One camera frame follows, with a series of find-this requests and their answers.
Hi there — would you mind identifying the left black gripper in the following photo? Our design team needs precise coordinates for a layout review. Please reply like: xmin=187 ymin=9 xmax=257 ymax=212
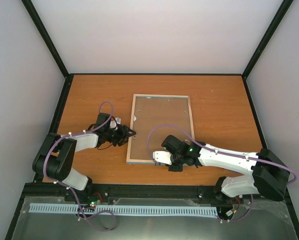
xmin=105 ymin=124 xmax=137 ymax=147

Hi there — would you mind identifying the blue wooden photo frame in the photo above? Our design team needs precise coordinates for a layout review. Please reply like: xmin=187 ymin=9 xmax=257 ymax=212
xmin=126 ymin=93 xmax=195 ymax=165

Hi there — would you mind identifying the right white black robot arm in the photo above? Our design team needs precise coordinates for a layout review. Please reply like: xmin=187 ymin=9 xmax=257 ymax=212
xmin=152 ymin=135 xmax=291 ymax=202

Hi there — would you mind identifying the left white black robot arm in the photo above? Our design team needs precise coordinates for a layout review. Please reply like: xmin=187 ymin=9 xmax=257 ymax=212
xmin=32 ymin=113 xmax=136 ymax=202

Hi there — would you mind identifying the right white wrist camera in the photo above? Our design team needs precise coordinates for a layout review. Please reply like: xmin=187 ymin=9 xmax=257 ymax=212
xmin=152 ymin=151 xmax=173 ymax=166

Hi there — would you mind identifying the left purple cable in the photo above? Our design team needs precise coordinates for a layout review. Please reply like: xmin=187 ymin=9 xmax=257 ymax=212
xmin=43 ymin=101 xmax=118 ymax=232

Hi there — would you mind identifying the purple cable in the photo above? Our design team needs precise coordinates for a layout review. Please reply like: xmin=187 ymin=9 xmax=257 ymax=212
xmin=43 ymin=101 xmax=118 ymax=232
xmin=146 ymin=124 xmax=298 ymax=223

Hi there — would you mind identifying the light blue slotted cable duct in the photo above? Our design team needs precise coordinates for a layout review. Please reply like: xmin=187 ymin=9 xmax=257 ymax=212
xmin=28 ymin=203 xmax=218 ymax=218

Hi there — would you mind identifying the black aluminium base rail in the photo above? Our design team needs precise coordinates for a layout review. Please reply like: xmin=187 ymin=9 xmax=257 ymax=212
xmin=21 ymin=182 xmax=238 ymax=206

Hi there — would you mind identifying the grey metal base plate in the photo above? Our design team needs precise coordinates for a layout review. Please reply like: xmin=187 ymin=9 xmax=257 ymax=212
xmin=11 ymin=197 xmax=298 ymax=240

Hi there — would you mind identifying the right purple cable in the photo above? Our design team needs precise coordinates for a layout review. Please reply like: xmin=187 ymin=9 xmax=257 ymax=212
xmin=146 ymin=124 xmax=298 ymax=223

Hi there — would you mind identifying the black enclosure frame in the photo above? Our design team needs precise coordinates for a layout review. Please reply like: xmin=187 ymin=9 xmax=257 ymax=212
xmin=4 ymin=0 xmax=299 ymax=240

